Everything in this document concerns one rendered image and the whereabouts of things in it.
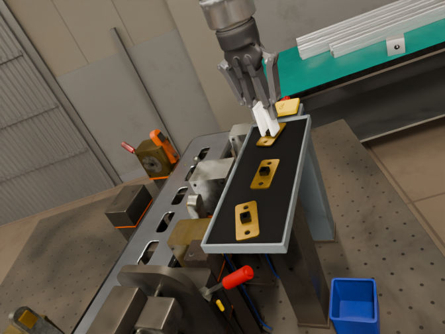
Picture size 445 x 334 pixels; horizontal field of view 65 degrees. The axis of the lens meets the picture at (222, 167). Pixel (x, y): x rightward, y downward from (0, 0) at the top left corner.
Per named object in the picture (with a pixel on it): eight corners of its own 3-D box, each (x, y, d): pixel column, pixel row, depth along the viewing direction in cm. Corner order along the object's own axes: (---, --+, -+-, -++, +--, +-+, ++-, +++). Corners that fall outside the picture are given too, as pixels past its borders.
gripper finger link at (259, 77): (250, 49, 67) (256, 47, 66) (271, 99, 73) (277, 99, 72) (241, 57, 65) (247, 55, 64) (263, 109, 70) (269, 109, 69)
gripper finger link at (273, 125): (267, 100, 73) (270, 100, 72) (277, 128, 76) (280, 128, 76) (261, 108, 71) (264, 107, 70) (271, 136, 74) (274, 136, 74)
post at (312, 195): (312, 224, 114) (275, 107, 92) (336, 224, 111) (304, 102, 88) (309, 243, 109) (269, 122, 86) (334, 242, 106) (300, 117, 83)
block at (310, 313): (302, 291, 96) (252, 163, 73) (332, 293, 93) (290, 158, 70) (297, 327, 89) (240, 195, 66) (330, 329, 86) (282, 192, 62)
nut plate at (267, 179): (262, 161, 70) (260, 156, 70) (280, 160, 68) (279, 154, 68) (249, 189, 64) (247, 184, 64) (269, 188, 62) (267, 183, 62)
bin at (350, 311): (338, 298, 91) (331, 277, 86) (380, 301, 87) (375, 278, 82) (336, 340, 83) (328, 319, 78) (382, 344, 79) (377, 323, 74)
